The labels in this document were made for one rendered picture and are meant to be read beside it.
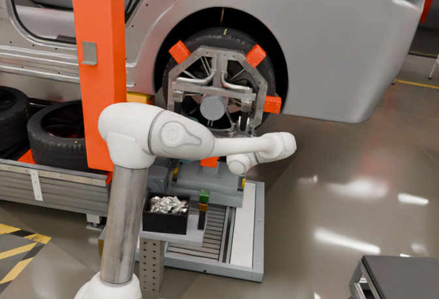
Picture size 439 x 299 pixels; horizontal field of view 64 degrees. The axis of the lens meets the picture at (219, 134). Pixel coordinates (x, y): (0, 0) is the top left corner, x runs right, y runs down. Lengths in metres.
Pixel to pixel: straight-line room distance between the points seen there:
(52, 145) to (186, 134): 1.44
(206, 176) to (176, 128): 1.51
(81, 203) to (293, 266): 1.29
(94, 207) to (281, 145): 1.25
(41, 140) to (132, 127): 1.36
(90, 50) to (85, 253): 1.16
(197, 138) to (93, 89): 0.88
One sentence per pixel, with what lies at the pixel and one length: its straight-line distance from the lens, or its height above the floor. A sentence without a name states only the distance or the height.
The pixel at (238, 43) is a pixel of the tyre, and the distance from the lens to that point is 1.93.
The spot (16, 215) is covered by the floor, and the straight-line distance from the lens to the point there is 2.56.
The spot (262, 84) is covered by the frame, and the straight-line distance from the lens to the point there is 1.90.
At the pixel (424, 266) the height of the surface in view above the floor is 0.34.
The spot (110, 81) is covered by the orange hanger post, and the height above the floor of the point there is 1.02.
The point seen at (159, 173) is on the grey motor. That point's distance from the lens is 2.07.
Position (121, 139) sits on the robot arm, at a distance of 0.99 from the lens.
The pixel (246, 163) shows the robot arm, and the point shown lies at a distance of 1.41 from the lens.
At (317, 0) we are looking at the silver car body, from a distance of 1.97.
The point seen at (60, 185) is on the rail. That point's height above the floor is 0.30.
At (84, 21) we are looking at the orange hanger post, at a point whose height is 1.27.
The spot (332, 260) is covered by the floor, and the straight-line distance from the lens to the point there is 2.36.
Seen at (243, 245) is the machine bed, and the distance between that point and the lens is 2.15.
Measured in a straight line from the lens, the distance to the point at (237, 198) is 2.32.
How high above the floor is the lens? 1.62
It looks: 29 degrees down
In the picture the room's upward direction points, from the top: 7 degrees clockwise
